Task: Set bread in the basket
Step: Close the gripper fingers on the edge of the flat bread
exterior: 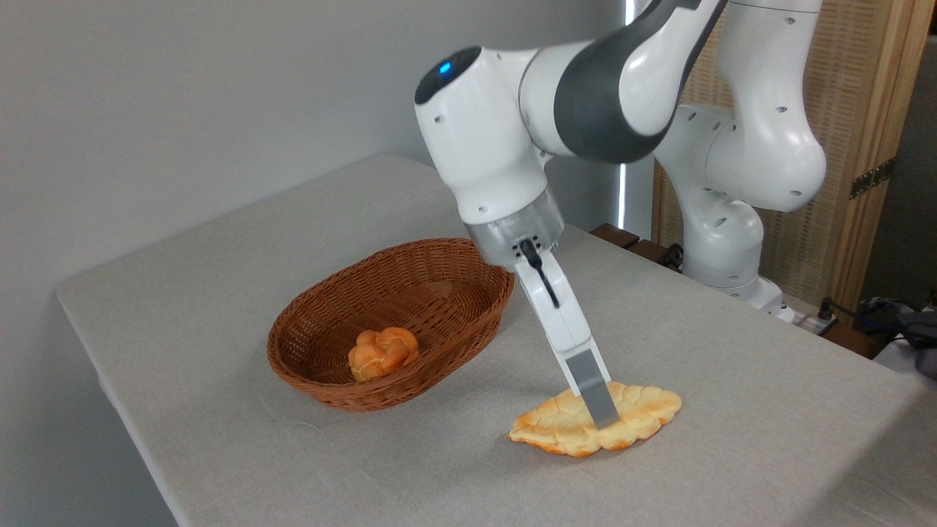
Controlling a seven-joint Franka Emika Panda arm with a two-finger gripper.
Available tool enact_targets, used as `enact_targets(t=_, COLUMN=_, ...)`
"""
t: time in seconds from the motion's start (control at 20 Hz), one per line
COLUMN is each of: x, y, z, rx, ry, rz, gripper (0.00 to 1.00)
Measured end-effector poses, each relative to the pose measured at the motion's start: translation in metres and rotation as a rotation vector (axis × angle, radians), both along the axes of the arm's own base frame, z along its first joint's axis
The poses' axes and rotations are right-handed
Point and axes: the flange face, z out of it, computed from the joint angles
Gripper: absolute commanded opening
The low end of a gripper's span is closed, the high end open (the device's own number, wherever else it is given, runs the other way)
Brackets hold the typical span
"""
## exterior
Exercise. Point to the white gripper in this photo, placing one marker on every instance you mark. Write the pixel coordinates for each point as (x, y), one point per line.
(560, 315)

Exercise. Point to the leaf-shaped pale bread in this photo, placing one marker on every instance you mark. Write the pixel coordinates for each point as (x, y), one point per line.
(556, 432)

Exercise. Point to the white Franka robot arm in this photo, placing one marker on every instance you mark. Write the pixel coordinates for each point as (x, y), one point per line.
(483, 132)

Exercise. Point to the brown wicker oval basket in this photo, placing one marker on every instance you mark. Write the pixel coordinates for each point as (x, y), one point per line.
(439, 307)

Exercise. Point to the small round orange bread roll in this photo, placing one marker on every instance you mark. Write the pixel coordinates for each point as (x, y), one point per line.
(382, 354)

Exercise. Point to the grey tablecloth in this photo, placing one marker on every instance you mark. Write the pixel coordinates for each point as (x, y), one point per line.
(659, 476)

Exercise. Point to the brown wooden block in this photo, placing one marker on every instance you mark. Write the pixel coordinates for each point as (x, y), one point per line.
(648, 251)
(613, 235)

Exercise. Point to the black clamp knob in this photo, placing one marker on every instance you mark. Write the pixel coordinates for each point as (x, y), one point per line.
(673, 258)

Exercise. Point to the white power strip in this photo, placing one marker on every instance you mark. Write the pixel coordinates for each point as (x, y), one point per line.
(811, 323)

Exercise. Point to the dark grey device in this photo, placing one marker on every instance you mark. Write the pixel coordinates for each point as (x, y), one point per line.
(919, 329)

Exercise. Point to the metal screen hinge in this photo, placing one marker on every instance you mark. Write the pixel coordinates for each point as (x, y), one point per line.
(871, 178)

